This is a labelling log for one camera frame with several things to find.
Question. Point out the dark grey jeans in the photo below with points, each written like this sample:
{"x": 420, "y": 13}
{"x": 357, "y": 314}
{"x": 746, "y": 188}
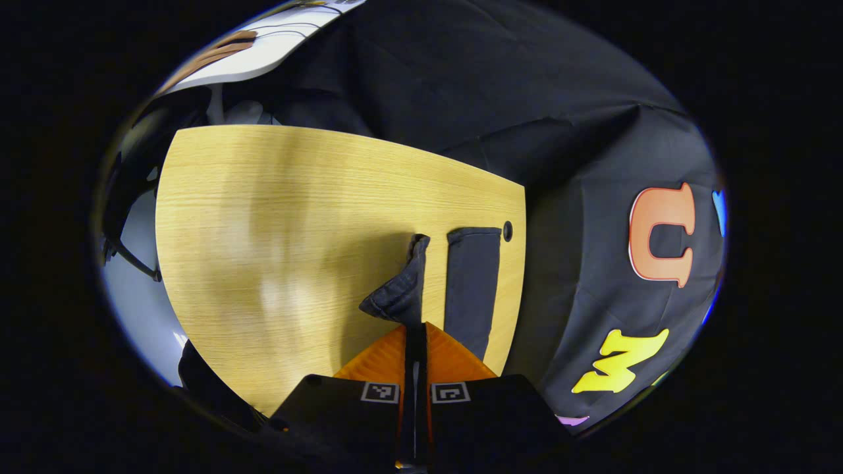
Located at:
{"x": 471, "y": 289}

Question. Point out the white desk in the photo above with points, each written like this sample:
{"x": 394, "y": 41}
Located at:
{"x": 276, "y": 52}

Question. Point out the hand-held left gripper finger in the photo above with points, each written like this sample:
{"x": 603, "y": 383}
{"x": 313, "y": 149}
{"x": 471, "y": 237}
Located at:
{"x": 421, "y": 368}
{"x": 409, "y": 368}

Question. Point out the black backdrop cloth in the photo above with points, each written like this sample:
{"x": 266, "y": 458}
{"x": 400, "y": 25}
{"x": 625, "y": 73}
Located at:
{"x": 560, "y": 164}

